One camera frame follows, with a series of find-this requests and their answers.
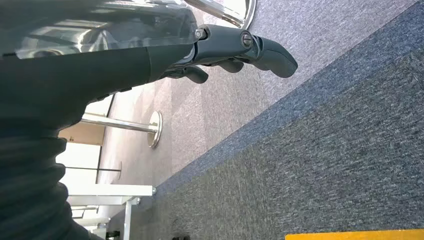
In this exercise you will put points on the white metal frame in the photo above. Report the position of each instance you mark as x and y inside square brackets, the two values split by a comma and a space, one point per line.
[112, 198]

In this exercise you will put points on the tan cardboard box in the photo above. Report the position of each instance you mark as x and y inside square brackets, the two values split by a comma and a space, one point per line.
[84, 132]

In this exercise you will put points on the chrome stanchion post with base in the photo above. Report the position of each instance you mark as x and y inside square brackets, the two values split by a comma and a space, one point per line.
[132, 125]

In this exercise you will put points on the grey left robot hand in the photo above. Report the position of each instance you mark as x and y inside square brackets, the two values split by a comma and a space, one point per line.
[99, 66]

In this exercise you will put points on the ribbed grey left arm sleeve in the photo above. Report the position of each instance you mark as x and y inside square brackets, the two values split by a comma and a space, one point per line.
[30, 188]

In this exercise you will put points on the yellow floor tape strip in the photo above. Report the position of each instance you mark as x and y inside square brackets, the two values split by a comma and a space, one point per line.
[354, 234]

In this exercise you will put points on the thin black stand with base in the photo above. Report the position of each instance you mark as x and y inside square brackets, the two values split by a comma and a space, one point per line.
[99, 170]

